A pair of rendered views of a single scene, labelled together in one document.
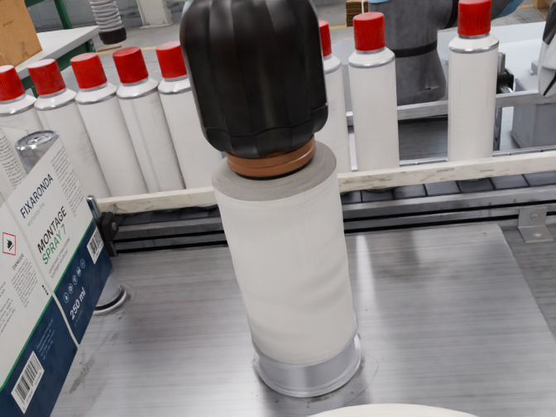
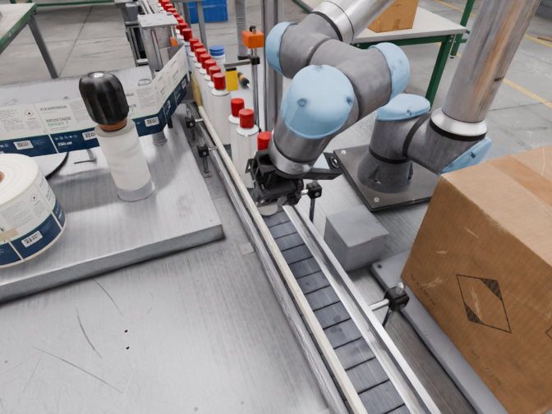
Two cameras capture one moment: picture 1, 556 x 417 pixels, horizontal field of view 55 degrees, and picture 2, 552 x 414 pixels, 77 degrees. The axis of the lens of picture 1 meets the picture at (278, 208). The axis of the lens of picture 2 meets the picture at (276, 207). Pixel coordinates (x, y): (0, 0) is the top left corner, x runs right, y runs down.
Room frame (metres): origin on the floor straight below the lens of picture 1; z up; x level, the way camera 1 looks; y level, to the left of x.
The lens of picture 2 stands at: (0.26, -0.78, 1.45)
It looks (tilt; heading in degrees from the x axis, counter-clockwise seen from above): 43 degrees down; 58
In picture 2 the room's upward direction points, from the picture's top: straight up
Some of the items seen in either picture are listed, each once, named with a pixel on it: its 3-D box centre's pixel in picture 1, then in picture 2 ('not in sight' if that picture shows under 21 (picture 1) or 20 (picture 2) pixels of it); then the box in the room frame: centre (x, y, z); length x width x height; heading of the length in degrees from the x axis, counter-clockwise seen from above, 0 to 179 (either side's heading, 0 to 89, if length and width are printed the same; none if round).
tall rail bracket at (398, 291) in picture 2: not in sight; (380, 316); (0.58, -0.61, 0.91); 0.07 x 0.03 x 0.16; 170
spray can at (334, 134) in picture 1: (323, 112); (240, 138); (0.59, -0.07, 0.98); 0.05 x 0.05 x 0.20
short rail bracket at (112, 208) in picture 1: (111, 229); (195, 125); (0.57, 0.21, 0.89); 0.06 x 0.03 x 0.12; 170
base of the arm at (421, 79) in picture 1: (403, 66); (388, 161); (0.94, -0.27, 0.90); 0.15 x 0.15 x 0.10
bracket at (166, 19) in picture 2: not in sight; (157, 20); (0.59, 0.46, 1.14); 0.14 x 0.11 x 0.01; 80
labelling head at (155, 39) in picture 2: not in sight; (167, 61); (0.59, 0.46, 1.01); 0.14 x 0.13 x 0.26; 80
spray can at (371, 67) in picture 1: (374, 106); (248, 149); (0.58, -0.13, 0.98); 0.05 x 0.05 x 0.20
